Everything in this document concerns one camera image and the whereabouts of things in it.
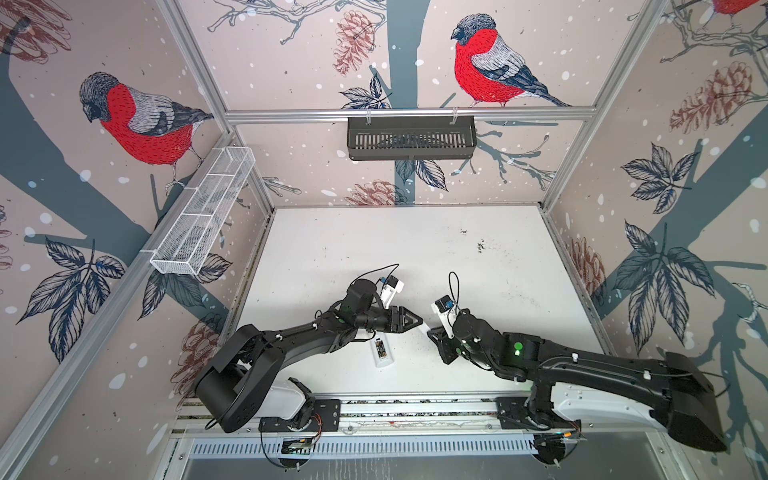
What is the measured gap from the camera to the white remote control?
2.73ft

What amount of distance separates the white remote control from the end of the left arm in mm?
124

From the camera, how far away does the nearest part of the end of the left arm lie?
725 millimetres
